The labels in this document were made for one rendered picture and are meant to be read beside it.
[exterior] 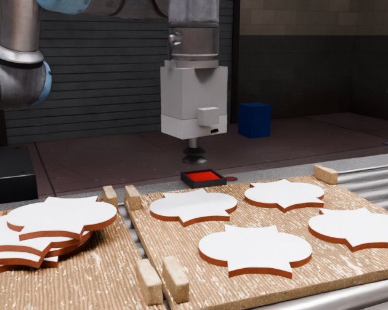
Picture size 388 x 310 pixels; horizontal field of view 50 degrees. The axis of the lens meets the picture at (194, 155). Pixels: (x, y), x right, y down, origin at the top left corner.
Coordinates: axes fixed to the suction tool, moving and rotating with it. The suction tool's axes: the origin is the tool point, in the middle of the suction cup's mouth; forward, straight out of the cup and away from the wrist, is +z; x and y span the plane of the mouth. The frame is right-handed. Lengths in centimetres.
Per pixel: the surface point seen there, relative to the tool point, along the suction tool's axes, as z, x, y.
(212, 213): 7.5, -5.0, 0.1
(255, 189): 7.5, -1.1, 13.0
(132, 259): 8.5, -9.2, -16.0
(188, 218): 7.5, -4.6, -4.2
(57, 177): 102, 310, 64
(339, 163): 10.6, 6.9, 48.1
